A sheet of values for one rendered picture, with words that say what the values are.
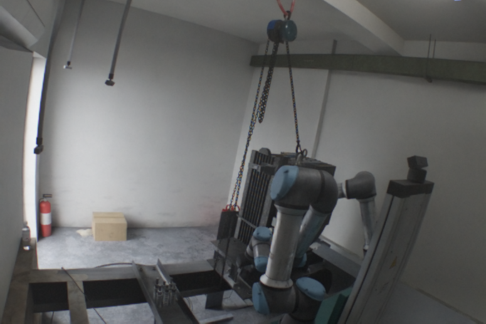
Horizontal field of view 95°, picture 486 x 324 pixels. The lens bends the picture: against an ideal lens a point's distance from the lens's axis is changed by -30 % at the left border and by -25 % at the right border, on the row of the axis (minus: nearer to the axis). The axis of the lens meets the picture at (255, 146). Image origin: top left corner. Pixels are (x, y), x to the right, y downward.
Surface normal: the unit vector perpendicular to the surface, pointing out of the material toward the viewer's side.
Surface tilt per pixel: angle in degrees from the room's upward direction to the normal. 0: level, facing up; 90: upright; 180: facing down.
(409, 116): 90
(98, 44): 90
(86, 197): 90
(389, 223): 90
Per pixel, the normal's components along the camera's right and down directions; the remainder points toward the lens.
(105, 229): 0.58, 0.22
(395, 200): -0.79, -0.08
